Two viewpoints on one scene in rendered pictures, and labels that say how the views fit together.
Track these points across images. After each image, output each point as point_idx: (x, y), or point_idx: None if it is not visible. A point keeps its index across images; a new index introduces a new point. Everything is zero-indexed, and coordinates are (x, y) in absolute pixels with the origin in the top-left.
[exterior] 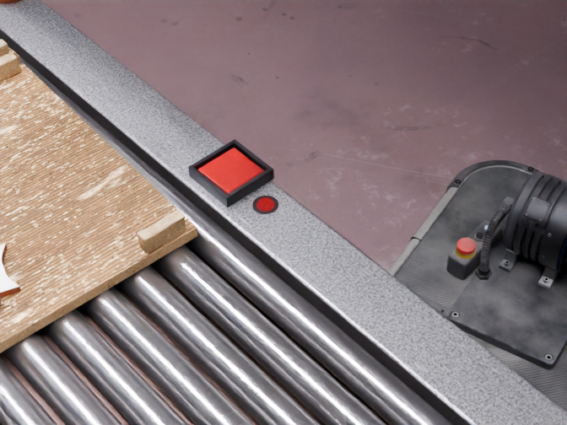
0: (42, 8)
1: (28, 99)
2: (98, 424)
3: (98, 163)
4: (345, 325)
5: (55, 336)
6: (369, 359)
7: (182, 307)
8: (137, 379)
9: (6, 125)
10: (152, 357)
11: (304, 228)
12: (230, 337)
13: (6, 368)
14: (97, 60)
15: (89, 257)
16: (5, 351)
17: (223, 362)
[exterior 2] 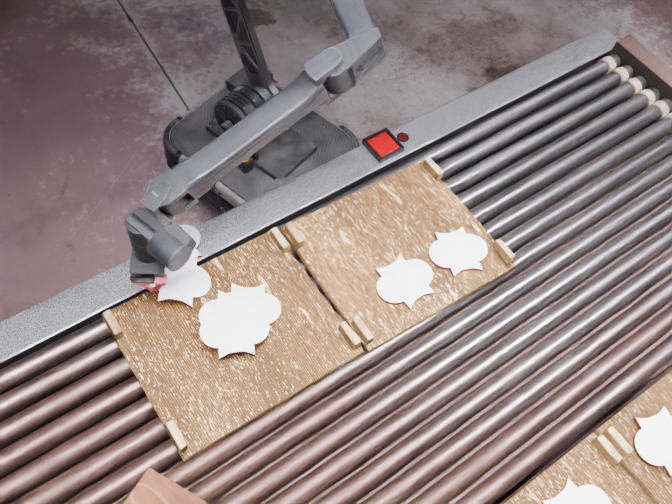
0: (212, 222)
1: (316, 224)
2: (527, 206)
3: (375, 194)
4: (470, 124)
5: None
6: (493, 117)
7: (465, 173)
8: (503, 192)
9: (338, 235)
10: (491, 186)
11: (419, 126)
12: (464, 169)
13: None
14: (274, 196)
15: (441, 201)
16: None
17: (494, 163)
